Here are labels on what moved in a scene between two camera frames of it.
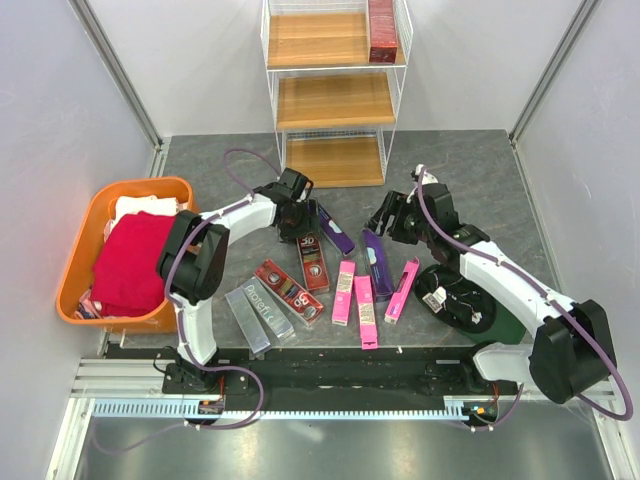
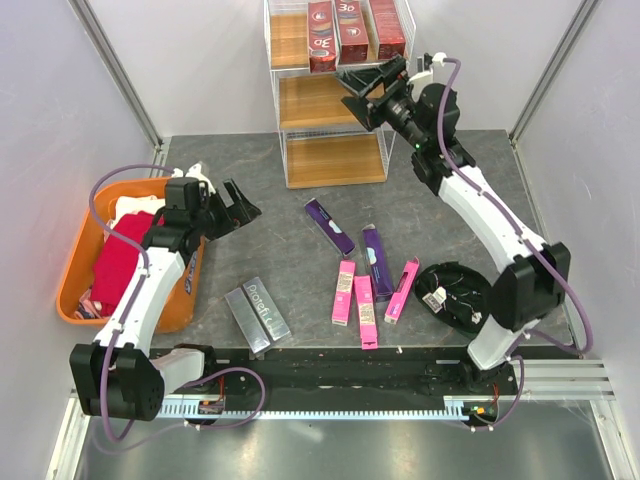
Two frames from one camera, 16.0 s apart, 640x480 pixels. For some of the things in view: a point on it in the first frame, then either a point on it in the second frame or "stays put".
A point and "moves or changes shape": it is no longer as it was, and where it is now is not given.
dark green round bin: [470, 307] stays put
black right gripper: [395, 204] → [397, 82]
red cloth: [127, 278] stays put
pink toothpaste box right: [409, 276] stays put
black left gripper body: [299, 223] → [214, 217]
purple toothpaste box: [335, 231] stays put
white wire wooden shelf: [333, 110] stays put
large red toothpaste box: [383, 32] moves or changes shape
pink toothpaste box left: [343, 293] stays put
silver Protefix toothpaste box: [267, 308] stays put
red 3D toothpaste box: [313, 263] → [353, 34]
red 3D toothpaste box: [287, 292] → [322, 36]
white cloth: [149, 204] stays put
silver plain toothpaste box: [254, 333] stays put
